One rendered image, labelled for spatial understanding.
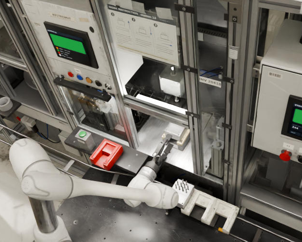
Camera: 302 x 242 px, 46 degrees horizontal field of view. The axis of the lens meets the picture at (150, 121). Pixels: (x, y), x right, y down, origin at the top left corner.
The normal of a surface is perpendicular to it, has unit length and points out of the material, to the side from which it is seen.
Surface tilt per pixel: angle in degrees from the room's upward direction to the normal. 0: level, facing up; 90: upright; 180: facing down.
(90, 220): 0
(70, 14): 90
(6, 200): 0
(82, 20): 90
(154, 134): 0
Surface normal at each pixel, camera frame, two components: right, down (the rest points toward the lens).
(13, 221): -0.14, -0.65
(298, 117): -0.50, 0.70
